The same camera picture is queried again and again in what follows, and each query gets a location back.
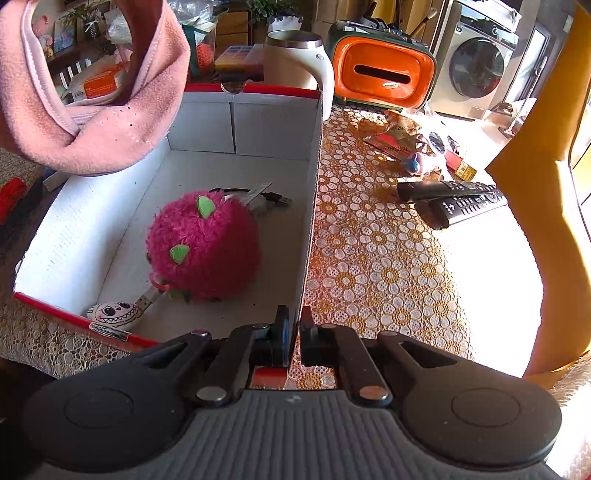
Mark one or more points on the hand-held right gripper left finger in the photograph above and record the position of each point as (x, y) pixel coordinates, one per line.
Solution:
(285, 332)

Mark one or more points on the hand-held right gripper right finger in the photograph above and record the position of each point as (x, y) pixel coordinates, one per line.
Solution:
(310, 337)

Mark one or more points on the pink plush ball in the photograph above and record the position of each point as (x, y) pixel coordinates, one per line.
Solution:
(203, 249)

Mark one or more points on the small white skull plush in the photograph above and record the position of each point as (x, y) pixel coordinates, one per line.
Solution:
(115, 314)

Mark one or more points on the red shoe box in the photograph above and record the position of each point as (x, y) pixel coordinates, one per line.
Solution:
(92, 221)

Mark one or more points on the pink fleece slipper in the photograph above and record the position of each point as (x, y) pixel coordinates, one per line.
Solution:
(115, 138)

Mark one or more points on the red cloth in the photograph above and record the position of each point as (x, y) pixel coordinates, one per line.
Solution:
(9, 198)

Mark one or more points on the small blue and pink toy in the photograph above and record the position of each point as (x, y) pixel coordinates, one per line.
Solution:
(413, 164)

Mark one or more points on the snack wrapper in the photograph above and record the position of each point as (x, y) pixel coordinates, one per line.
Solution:
(397, 134)

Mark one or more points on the small yellow box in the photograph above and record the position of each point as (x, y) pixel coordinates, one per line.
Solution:
(466, 172)

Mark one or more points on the cream mug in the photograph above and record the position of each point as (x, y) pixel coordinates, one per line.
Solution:
(295, 60)

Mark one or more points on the orange tissue box organizer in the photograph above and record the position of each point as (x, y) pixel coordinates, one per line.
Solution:
(383, 74)

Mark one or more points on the beige chair cushion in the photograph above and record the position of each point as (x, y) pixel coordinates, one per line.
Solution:
(575, 415)

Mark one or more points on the colourful bead organizer box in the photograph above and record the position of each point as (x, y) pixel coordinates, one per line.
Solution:
(238, 57)

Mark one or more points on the red printed bag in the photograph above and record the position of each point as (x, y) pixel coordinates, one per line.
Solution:
(205, 53)

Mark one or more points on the white planter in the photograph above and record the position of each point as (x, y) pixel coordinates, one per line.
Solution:
(284, 23)

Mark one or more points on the orange cardboard box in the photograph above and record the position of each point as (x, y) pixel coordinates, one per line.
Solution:
(99, 83)

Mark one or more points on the silver washing machine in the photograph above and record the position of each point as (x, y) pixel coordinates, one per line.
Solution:
(475, 60)

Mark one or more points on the green indoor plant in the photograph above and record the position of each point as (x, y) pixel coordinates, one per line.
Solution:
(268, 7)

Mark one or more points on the white router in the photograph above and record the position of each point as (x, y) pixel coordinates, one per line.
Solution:
(76, 69)

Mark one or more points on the paint brush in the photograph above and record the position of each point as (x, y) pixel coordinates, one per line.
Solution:
(427, 18)

